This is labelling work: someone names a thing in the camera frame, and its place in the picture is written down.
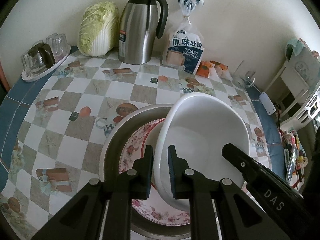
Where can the glass coffee pot black handle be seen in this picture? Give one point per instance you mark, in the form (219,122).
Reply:
(41,56)

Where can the toast bread bag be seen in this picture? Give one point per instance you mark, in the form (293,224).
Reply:
(184,48)

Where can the white lattice chair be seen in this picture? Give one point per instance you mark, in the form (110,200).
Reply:
(305,114)

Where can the clear glass mug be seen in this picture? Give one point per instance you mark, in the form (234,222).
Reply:
(243,76)

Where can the colourful clutter pile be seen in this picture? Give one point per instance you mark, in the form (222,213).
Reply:
(295,158)

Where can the white tray with glasses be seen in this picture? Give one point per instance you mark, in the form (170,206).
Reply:
(60,48)

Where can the white shelf unit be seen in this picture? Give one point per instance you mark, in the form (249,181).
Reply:
(299,73)

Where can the white power adapter box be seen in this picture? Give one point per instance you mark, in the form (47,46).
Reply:
(267,103)

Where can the round floral rim plate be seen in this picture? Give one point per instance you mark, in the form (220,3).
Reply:
(154,208)

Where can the stainless steel thermos jug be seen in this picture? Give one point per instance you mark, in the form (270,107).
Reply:
(141,22)

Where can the small white square bowl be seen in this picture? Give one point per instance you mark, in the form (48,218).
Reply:
(199,125)

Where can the checkered blue-edged tablecloth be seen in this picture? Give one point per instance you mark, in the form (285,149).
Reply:
(53,129)

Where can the napa cabbage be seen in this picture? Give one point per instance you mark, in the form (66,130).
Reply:
(98,29)

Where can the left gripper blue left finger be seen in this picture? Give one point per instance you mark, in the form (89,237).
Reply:
(147,164)

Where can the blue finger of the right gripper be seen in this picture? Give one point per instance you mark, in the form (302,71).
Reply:
(253,172)

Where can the orange snack packet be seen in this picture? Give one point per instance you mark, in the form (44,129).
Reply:
(221,70)
(204,69)

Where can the stainless steel round tray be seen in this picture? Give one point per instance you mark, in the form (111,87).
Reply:
(152,230)

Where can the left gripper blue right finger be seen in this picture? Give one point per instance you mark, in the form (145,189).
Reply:
(177,167)

